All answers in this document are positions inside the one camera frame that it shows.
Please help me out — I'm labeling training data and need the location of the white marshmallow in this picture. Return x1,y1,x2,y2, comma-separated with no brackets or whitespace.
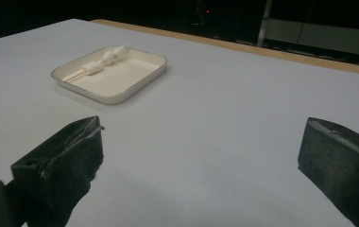
112,45,128,61
101,50,116,66
81,61,104,76

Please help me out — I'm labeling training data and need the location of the grey metal stand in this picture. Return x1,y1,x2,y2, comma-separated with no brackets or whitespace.
256,0,359,76

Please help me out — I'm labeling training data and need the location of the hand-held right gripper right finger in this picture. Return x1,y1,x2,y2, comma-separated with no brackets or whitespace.
298,116,359,227

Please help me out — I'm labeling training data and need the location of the white square tray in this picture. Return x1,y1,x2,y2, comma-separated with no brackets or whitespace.
50,45,168,106

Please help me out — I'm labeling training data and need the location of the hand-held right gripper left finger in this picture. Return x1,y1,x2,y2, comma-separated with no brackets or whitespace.
10,115,105,227

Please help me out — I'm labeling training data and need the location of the thin wooden skewer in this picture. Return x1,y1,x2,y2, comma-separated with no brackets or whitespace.
62,67,89,83

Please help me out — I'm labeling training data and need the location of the pale blue table mat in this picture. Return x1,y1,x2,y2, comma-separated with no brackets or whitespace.
0,18,359,227

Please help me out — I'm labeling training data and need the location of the black equipment with red light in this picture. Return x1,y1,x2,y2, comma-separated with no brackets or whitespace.
190,0,229,34

